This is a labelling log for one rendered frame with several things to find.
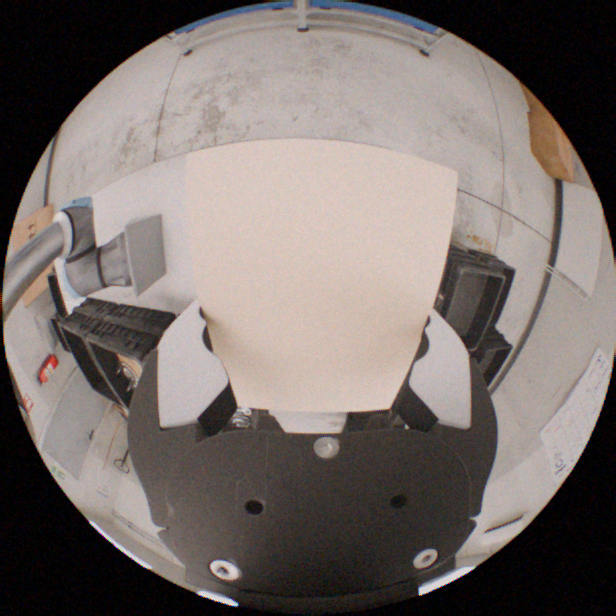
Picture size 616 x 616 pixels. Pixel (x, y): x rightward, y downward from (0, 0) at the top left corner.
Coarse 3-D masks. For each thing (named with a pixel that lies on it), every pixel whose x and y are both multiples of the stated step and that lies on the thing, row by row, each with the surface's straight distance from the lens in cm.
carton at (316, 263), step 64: (192, 192) 10; (256, 192) 9; (320, 192) 9; (384, 192) 9; (448, 192) 11; (192, 256) 11; (256, 256) 10; (320, 256) 9; (384, 256) 10; (256, 320) 11; (320, 320) 11; (384, 320) 11; (256, 384) 14; (320, 384) 14; (384, 384) 15
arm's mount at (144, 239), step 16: (128, 224) 56; (144, 224) 59; (160, 224) 64; (128, 240) 54; (144, 240) 59; (160, 240) 64; (128, 256) 55; (144, 256) 59; (160, 256) 65; (144, 272) 59; (160, 272) 65; (144, 288) 60
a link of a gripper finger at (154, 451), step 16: (144, 368) 9; (144, 384) 8; (144, 400) 8; (128, 416) 8; (144, 416) 8; (128, 432) 8; (144, 432) 7; (160, 432) 7; (176, 432) 7; (192, 432) 6; (128, 448) 7; (144, 448) 7; (160, 448) 7; (176, 448) 6; (144, 464) 7; (160, 464) 6; (144, 480) 7; (160, 480) 6; (160, 496) 6; (160, 512) 6; (256, 512) 6
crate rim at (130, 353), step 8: (88, 336) 79; (96, 336) 76; (88, 344) 82; (96, 344) 75; (104, 344) 70; (112, 344) 68; (120, 352) 64; (128, 352) 62; (136, 352) 61; (96, 360) 85; (136, 360) 60; (120, 400) 99; (128, 408) 102
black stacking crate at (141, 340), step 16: (112, 336) 74; (128, 336) 70; (144, 336) 67; (96, 352) 84; (112, 352) 89; (144, 352) 62; (112, 368) 91; (112, 384) 92; (128, 384) 100; (128, 400) 101
